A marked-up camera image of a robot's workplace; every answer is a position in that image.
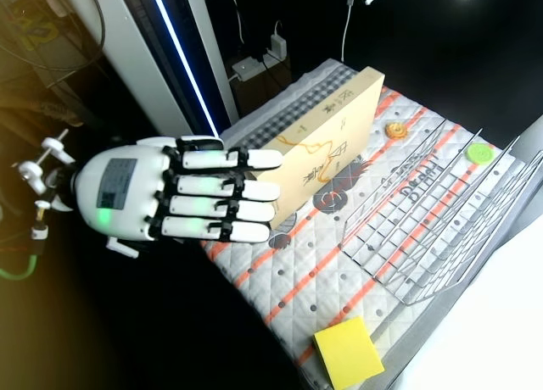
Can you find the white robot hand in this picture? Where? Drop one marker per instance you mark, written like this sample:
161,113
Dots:
123,195

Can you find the white column with blue light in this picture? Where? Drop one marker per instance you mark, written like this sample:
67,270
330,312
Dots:
140,46

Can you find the brown cardboard box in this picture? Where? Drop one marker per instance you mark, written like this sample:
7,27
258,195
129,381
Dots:
263,93

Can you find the white power strip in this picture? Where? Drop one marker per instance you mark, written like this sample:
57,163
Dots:
250,67

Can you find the white plug charger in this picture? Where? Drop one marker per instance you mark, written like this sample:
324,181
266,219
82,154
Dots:
278,46

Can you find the yellow foam block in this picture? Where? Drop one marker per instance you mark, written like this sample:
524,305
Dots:
348,352

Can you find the orange toy cookie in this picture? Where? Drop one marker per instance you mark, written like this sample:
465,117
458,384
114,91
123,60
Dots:
396,130

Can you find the green round disc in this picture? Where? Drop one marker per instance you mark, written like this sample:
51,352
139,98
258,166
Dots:
481,153

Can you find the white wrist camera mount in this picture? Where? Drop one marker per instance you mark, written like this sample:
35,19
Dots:
123,246

